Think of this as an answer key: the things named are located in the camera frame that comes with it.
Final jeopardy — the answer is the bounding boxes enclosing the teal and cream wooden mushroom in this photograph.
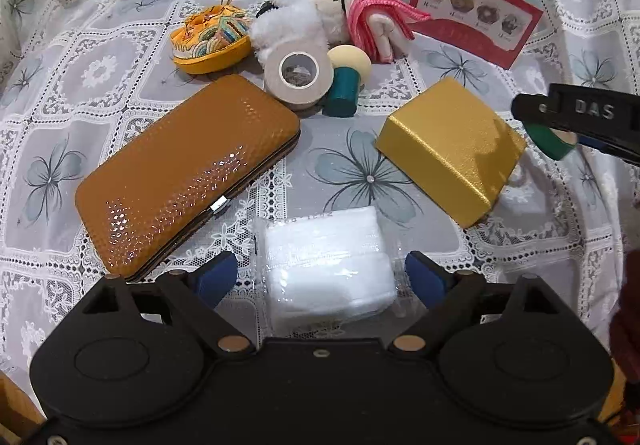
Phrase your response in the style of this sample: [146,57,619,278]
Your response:
[322,44,374,119]

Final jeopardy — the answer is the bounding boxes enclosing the orange textured clasp case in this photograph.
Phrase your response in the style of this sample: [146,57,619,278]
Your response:
[75,74,302,283]

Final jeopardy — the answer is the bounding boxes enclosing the pink striped rolled cloth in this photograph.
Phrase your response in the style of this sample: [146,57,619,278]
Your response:
[339,0,432,65]

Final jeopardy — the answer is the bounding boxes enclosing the beige tape roll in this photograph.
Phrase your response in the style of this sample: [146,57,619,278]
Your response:
[263,44,328,112]

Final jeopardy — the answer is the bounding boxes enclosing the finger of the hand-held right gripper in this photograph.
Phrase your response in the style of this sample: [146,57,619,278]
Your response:
[575,132,640,167]
[511,82,640,138]

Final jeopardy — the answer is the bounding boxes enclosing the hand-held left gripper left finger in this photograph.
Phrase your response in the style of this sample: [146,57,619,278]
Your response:
[82,251,256,354]

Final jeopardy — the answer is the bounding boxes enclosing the green tape roll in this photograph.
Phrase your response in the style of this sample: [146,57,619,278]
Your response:
[523,122,579,162]

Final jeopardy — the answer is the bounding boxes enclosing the white cotton pads plastic packet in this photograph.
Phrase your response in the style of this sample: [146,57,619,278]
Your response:
[252,205,401,337]

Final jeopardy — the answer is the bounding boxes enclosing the dark red cloth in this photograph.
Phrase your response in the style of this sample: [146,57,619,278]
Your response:
[608,249,640,378]

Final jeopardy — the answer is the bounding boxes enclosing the white plush toy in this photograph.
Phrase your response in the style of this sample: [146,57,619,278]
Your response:
[249,0,351,65]

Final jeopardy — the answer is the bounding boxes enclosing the gold box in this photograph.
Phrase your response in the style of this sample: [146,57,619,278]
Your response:
[375,77,529,230]

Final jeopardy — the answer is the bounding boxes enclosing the red printed card packet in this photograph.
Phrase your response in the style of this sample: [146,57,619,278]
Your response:
[408,0,545,71]

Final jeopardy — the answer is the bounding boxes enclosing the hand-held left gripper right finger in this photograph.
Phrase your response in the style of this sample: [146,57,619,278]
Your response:
[388,250,562,354]

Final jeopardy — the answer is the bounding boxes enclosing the yellow embroidered pouch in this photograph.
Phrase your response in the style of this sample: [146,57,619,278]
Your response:
[170,0,255,75]

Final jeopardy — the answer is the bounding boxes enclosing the wooden furniture edge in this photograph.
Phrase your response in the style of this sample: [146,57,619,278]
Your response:
[0,369,47,445]

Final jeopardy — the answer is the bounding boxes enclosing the white lace floral tablecloth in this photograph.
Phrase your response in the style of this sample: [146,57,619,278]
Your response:
[0,0,640,426]

